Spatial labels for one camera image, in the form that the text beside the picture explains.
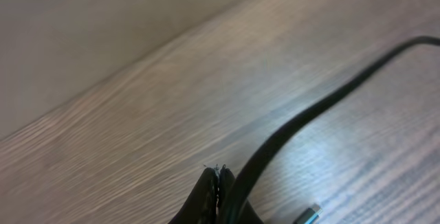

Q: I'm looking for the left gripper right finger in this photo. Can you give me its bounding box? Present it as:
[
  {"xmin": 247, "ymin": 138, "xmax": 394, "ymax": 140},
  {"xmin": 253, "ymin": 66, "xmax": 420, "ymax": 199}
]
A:
[{"xmin": 217, "ymin": 165, "xmax": 263, "ymax": 224}]

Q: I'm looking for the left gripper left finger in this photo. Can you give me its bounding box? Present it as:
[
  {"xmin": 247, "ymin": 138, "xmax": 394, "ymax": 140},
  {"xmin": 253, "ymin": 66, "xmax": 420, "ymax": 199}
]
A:
[{"xmin": 169, "ymin": 168, "xmax": 219, "ymax": 224}]

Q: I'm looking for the black cable pulled free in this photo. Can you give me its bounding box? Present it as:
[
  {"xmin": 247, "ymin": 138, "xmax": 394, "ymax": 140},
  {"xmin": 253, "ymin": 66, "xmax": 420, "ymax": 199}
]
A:
[{"xmin": 216, "ymin": 35, "xmax": 440, "ymax": 224}]

